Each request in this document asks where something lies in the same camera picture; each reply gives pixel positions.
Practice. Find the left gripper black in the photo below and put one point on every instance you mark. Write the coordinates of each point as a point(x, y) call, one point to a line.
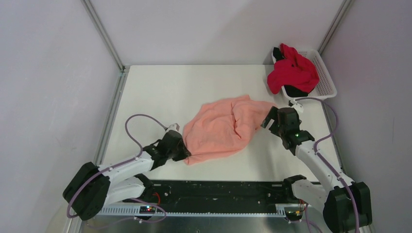
point(184, 154)

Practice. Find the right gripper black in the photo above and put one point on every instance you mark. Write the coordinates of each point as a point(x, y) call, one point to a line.
point(273, 114)

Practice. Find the salmon pink t-shirt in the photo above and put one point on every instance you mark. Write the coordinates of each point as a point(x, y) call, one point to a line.
point(223, 128)

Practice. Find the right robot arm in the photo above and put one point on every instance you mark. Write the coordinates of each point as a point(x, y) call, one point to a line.
point(344, 204)

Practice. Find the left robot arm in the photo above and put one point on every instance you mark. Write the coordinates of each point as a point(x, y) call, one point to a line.
point(94, 187)

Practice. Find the black t-shirt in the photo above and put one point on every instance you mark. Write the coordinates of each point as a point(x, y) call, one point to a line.
point(290, 90)

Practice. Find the red t-shirt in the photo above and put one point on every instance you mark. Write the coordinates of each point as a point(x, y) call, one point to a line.
point(295, 70)

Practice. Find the white plastic basket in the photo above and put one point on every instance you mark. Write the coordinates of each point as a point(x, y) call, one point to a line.
point(325, 88)

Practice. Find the left controller board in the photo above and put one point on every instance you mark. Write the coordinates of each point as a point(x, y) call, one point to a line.
point(146, 209)

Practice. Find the controller board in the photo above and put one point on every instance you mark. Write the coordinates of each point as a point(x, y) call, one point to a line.
point(294, 216)
point(146, 209)

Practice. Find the right controller board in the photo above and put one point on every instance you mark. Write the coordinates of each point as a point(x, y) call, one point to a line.
point(294, 216)

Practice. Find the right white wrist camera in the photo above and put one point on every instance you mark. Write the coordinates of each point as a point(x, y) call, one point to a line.
point(295, 105)

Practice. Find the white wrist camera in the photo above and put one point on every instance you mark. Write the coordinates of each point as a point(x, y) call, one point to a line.
point(173, 127)
point(295, 105)

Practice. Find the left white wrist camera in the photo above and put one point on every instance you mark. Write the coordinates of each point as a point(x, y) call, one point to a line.
point(173, 127)

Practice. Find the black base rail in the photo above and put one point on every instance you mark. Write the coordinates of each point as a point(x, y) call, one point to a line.
point(218, 197)

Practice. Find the right aluminium frame post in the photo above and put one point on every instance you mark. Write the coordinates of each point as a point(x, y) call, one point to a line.
point(339, 17)

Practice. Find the aluminium frame post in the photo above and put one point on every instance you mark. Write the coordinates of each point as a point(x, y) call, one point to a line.
point(339, 17)
point(95, 19)

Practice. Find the left aluminium frame post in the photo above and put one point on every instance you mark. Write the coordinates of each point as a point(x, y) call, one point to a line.
point(95, 19)

